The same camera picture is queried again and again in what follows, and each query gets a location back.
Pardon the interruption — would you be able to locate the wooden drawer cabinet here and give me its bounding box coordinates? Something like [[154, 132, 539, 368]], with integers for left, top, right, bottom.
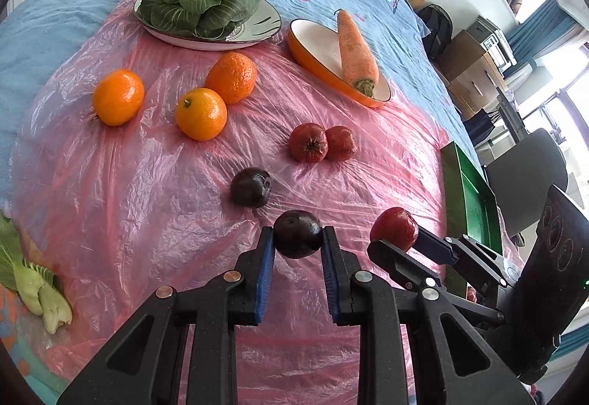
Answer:
[[435, 29, 509, 121]]

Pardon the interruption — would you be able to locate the pink plastic sheet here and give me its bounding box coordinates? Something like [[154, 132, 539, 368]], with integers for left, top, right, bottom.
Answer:
[[8, 0, 521, 405]]

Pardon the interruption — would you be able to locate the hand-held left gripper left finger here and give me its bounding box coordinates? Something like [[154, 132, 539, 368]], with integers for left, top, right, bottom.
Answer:
[[56, 227, 277, 405]]

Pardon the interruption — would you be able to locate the window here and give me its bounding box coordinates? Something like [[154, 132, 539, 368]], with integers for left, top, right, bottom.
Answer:
[[515, 0, 589, 143]]

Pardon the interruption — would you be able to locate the grey patterned plate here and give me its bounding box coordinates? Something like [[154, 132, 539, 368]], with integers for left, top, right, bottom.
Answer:
[[133, 0, 282, 51]]

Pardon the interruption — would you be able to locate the rough-skinned orange mandarin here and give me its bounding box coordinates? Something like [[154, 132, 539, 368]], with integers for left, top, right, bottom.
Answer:
[[205, 52, 258, 105]]

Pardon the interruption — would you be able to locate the grey printer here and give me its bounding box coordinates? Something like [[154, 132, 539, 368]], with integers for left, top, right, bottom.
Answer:
[[469, 15, 518, 72]]

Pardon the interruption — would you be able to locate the orange oval dish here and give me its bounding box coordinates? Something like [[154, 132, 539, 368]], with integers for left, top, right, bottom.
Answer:
[[288, 19, 392, 108]]

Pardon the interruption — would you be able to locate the cut bok choy piece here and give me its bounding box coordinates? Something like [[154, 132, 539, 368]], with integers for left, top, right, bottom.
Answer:
[[0, 212, 73, 335]]

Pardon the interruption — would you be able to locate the carrot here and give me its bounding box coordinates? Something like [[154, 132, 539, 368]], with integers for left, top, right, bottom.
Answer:
[[334, 8, 380, 99]]

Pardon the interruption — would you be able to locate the grey chair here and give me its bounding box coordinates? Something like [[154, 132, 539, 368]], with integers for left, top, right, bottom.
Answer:
[[483, 128, 569, 245]]

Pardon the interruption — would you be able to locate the blue curtain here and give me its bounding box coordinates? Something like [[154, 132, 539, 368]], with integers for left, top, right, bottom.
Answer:
[[506, 0, 589, 61]]

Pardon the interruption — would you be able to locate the dark purple plum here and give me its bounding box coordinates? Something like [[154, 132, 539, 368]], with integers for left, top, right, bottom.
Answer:
[[229, 167, 272, 208], [273, 210, 324, 259]]

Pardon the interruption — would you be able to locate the black backpack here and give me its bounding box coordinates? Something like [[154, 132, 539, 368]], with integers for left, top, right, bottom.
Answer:
[[416, 4, 454, 61]]

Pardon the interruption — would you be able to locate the green tray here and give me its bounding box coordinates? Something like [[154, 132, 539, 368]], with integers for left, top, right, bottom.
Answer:
[[440, 141, 503, 295]]

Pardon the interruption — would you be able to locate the navy blue bag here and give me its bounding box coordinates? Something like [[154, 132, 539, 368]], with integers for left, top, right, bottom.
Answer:
[[467, 108, 500, 148]]

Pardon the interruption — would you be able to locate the small red apple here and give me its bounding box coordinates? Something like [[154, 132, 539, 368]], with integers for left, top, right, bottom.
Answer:
[[324, 125, 357, 162], [289, 123, 329, 163], [369, 207, 419, 253]]

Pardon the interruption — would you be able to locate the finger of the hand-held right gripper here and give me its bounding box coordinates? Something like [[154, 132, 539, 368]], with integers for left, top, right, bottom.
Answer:
[[415, 227, 522, 292], [367, 238, 505, 327]]

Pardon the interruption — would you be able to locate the smooth orange mandarin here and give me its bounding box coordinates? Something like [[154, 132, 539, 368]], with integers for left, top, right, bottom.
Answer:
[[92, 69, 145, 127], [176, 88, 228, 142]]

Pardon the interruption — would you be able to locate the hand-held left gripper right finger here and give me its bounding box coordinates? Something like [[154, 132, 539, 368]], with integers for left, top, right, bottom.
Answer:
[[321, 225, 535, 405]]

